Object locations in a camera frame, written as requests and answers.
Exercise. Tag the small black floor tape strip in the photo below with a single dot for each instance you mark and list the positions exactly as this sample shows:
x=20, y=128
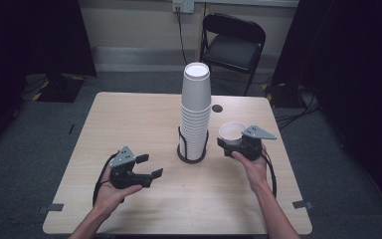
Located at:
x=71, y=128

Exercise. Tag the person's right hand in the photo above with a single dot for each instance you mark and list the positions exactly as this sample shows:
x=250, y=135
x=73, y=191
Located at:
x=257, y=172

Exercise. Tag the person's left hand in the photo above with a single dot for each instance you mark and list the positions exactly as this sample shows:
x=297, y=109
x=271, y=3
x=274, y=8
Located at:
x=111, y=197

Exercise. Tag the white wall socket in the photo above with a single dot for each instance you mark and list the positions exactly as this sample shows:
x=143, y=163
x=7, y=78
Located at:
x=183, y=6

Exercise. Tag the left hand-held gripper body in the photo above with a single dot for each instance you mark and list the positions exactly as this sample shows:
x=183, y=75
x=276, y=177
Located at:
x=124, y=174

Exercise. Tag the black folding chair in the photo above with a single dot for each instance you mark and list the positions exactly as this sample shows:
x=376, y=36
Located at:
x=233, y=49

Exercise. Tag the black curtain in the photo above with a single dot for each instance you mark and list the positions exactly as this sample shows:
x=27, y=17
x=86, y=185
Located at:
x=354, y=66
x=30, y=40

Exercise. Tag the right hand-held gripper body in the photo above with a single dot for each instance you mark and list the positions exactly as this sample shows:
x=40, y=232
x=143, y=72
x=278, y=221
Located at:
x=252, y=149

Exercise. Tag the black stand base yellow tape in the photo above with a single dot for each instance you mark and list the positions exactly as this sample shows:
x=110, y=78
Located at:
x=282, y=94
x=59, y=88

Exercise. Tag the grey tape strip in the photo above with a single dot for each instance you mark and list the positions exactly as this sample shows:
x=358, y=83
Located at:
x=302, y=204
x=51, y=207

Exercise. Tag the single white paper cup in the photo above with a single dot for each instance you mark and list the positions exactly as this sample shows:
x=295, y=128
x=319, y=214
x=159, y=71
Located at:
x=232, y=131

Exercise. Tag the stack of upturned white cups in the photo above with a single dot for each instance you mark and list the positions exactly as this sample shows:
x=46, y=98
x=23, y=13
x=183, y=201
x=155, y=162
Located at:
x=195, y=99

